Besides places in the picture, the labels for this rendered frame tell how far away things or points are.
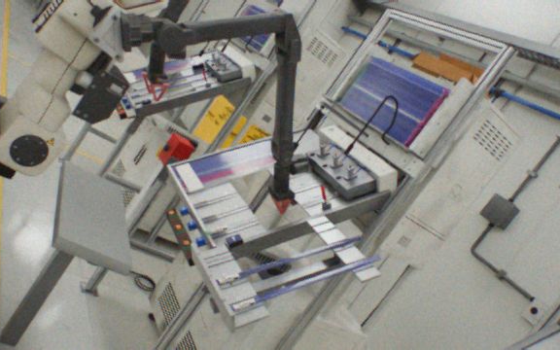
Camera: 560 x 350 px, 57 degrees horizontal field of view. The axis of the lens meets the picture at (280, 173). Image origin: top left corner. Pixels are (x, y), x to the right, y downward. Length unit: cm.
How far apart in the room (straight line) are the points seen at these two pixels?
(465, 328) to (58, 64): 266
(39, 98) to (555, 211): 276
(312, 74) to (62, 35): 204
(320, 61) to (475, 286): 168
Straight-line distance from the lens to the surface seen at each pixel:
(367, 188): 201
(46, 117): 165
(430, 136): 200
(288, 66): 167
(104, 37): 147
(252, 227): 189
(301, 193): 204
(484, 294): 339
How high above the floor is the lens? 131
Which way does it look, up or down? 8 degrees down
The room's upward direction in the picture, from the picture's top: 36 degrees clockwise
